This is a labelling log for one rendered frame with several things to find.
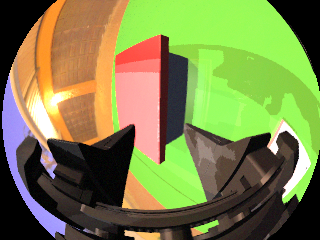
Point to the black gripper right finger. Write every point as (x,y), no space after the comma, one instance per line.
(217,159)

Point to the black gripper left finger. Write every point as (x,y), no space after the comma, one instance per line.
(106,162)

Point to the red rectangular lid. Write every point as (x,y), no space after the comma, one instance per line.
(142,94)

